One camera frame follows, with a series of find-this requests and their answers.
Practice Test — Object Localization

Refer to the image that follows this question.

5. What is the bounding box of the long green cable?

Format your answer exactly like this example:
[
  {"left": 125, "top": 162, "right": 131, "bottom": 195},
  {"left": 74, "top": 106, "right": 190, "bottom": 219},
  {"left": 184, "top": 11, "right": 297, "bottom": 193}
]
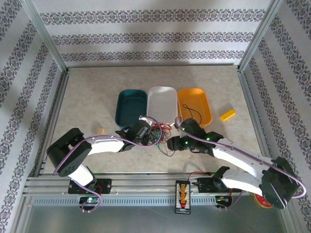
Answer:
[{"left": 150, "top": 131, "right": 171, "bottom": 149}]

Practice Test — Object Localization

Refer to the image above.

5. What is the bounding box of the matte red cable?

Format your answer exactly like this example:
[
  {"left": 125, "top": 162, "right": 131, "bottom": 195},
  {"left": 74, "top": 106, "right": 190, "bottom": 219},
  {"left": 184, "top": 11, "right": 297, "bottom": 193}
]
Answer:
[{"left": 155, "top": 123, "right": 173, "bottom": 136}]

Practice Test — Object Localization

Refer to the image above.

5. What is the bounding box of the teal plastic bin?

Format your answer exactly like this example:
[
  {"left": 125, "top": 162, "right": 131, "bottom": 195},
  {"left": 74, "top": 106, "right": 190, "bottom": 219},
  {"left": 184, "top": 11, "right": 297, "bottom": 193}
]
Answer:
[{"left": 114, "top": 89, "right": 148, "bottom": 129}]

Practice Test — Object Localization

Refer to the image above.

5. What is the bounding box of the white plastic bin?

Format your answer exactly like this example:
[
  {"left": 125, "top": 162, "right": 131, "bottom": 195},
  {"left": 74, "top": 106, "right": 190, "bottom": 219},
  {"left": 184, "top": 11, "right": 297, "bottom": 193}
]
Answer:
[{"left": 146, "top": 86, "right": 179, "bottom": 125}]

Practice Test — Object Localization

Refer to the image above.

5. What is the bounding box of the orange plastic bin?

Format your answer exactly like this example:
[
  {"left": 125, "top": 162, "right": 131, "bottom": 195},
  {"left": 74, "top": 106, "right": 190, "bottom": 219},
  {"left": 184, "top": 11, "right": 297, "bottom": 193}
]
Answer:
[{"left": 177, "top": 87, "right": 213, "bottom": 129}]

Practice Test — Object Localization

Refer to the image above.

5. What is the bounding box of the yellow block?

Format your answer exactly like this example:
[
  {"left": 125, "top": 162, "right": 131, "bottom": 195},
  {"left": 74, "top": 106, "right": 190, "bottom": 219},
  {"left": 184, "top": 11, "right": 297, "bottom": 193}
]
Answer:
[{"left": 220, "top": 109, "right": 237, "bottom": 121}]

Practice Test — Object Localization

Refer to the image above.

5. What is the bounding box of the black power distribution board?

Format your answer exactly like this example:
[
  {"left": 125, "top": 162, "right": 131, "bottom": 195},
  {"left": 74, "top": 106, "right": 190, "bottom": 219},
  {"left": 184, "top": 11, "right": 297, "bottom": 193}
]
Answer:
[{"left": 174, "top": 180, "right": 191, "bottom": 215}]

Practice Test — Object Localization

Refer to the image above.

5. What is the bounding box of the small right controller board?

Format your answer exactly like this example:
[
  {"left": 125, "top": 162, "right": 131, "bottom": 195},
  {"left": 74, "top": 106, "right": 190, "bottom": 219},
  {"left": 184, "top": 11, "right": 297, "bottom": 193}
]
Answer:
[{"left": 215, "top": 196, "right": 232, "bottom": 207}]

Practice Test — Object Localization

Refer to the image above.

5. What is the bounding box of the small controller board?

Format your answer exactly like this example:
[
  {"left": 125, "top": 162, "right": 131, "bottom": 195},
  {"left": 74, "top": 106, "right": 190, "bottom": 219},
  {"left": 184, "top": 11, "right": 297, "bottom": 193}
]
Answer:
[
  {"left": 79, "top": 196, "right": 101, "bottom": 205},
  {"left": 215, "top": 196, "right": 232, "bottom": 207}
]

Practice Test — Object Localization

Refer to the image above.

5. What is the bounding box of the small left controller board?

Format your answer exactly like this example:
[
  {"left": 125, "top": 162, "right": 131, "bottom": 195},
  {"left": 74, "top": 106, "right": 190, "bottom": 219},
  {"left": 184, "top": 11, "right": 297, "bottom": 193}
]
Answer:
[{"left": 79, "top": 196, "right": 101, "bottom": 205}]

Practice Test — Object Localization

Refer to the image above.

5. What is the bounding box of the red round disc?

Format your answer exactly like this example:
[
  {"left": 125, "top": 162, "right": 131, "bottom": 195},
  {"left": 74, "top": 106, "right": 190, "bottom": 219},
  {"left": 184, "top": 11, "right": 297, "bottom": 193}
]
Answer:
[{"left": 253, "top": 193, "right": 275, "bottom": 209}]

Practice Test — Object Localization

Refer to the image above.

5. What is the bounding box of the glossy red cable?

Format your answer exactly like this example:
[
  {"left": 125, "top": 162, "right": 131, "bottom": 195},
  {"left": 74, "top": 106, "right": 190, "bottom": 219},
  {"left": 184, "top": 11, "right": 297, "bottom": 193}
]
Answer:
[{"left": 149, "top": 126, "right": 168, "bottom": 144}]

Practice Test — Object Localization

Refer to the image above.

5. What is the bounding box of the red power wire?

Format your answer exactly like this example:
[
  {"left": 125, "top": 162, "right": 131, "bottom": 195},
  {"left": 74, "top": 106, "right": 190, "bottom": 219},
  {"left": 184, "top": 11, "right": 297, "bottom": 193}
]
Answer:
[{"left": 189, "top": 171, "right": 212, "bottom": 182}]

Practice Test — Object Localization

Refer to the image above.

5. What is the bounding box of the thin black cable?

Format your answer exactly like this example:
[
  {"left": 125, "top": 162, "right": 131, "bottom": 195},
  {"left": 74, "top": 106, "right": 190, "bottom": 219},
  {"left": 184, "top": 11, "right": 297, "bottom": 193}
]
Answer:
[{"left": 182, "top": 104, "right": 203, "bottom": 126}]

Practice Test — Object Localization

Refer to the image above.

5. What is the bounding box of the aluminium frame rail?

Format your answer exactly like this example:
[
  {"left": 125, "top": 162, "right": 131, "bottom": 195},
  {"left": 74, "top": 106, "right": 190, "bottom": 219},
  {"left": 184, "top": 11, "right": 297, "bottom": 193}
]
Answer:
[{"left": 23, "top": 171, "right": 243, "bottom": 198}]

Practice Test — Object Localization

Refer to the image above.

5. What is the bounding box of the grey slotted cable duct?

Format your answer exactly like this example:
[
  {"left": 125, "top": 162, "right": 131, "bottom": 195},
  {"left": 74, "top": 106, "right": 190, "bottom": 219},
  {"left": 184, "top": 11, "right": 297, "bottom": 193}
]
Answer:
[{"left": 33, "top": 197, "right": 256, "bottom": 207}]

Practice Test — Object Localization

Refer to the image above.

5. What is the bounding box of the aluminium frame post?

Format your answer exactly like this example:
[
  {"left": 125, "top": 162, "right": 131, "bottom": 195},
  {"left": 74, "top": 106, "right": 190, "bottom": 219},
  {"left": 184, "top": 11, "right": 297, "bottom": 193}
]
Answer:
[
  {"left": 20, "top": 0, "right": 70, "bottom": 73},
  {"left": 237, "top": 0, "right": 285, "bottom": 72}
]

